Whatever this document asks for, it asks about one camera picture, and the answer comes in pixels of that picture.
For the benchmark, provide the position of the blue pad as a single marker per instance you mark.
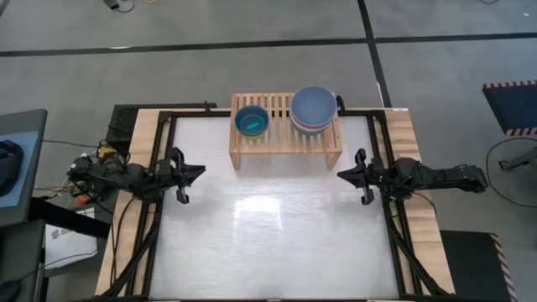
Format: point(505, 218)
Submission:
point(31, 168)

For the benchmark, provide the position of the black perforated box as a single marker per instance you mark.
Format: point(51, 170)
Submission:
point(123, 126)

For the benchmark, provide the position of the grey metal stand foot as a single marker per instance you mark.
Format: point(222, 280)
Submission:
point(518, 161)

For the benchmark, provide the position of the black bar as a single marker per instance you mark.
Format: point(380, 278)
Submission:
point(71, 218)

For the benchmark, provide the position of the black headset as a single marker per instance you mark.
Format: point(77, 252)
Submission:
point(8, 168)

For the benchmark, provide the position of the white bowl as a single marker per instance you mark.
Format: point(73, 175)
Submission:
point(312, 132)

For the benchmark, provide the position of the grey-blue bowl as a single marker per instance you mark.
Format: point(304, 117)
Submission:
point(313, 105)

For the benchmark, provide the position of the turquoise bowl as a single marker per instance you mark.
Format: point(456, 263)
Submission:
point(245, 117)

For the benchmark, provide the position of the orange plug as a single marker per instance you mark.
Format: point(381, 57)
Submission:
point(81, 200)

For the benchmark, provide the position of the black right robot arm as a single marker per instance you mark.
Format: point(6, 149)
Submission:
point(440, 176)

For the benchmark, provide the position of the black aluminium table frame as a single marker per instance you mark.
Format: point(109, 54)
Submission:
point(193, 113)

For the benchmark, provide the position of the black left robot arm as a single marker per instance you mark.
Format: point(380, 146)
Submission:
point(134, 174)

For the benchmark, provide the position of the grey side desk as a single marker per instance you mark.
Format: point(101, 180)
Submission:
point(25, 121)

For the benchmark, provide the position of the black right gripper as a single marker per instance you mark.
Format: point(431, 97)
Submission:
point(371, 176)

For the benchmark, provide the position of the black clamp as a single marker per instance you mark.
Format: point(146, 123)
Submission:
point(339, 104)
point(206, 106)

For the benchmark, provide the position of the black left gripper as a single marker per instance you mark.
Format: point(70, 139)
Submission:
point(170, 174)

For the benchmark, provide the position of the wooden slatted shelf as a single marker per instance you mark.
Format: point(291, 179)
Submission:
point(281, 140)

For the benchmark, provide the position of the grey cabinet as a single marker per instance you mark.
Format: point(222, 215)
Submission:
point(21, 260)

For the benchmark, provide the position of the white paper bag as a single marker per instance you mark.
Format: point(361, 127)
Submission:
point(69, 243)

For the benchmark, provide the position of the yellow connector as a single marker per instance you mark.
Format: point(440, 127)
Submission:
point(107, 152)

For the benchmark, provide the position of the black striped floor mat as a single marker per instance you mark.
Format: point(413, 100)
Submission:
point(516, 105)
point(470, 268)

